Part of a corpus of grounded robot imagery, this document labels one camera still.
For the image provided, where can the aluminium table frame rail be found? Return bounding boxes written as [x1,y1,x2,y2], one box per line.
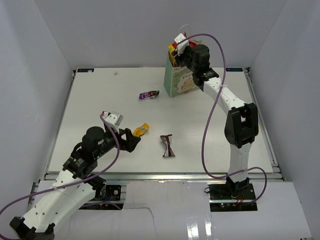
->
[44,172,283,181]

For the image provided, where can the blue label right corner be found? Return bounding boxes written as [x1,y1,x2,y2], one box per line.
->
[226,67,243,72]

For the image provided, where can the blue label left corner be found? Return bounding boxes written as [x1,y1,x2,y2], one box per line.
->
[76,68,95,73]

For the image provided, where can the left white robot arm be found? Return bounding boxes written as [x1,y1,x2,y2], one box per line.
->
[9,126,141,240]

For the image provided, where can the blue label corner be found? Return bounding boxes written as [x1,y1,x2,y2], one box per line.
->
[226,67,243,72]
[76,68,95,73]

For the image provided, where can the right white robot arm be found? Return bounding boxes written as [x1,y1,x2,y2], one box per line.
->
[172,44,259,200]

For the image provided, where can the purple candy bar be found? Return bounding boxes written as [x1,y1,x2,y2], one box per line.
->
[139,90,160,100]

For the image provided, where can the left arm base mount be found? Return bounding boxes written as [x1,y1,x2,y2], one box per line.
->
[94,185,122,202]

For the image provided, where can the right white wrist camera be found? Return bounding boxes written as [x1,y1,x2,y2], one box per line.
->
[172,33,192,58]

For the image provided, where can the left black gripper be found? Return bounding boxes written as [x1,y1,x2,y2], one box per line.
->
[95,124,141,159]

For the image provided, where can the yellow candy pack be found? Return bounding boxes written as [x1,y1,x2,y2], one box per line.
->
[132,123,150,137]
[168,44,178,68]

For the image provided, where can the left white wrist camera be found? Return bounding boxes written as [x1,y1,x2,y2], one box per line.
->
[101,111,124,134]

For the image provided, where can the green paper gift bag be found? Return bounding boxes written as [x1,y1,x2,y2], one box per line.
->
[163,55,199,98]

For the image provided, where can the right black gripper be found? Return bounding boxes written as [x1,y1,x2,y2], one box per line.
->
[172,46,199,73]

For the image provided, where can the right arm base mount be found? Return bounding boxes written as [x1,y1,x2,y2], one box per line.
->
[204,183,258,213]

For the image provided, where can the brown white candy bar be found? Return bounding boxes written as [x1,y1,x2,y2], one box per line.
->
[160,134,176,158]

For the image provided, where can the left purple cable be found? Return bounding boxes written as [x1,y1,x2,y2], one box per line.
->
[0,113,123,238]

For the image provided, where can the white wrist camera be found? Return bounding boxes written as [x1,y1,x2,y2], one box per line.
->
[172,33,192,58]
[101,111,124,134]

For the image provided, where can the red snack bag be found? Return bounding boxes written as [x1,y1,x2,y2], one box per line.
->
[188,39,198,48]

